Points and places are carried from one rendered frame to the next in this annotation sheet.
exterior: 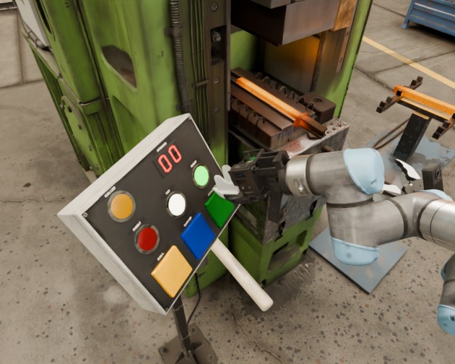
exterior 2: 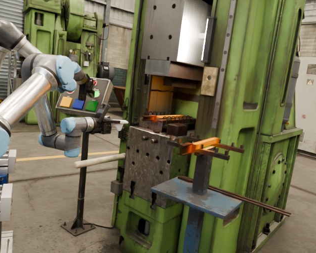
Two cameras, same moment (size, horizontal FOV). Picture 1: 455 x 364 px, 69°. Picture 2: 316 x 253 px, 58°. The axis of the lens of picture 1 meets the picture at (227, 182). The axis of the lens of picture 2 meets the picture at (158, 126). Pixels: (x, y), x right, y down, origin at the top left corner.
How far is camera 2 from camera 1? 211 cm
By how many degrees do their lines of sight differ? 73
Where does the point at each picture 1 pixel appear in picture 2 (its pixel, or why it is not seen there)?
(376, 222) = not seen: hidden behind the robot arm
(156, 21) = (131, 61)
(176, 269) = (66, 102)
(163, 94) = (127, 86)
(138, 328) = (92, 212)
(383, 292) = not seen: outside the picture
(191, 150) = (100, 86)
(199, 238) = (77, 103)
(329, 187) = not seen: hidden behind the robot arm
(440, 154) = (212, 207)
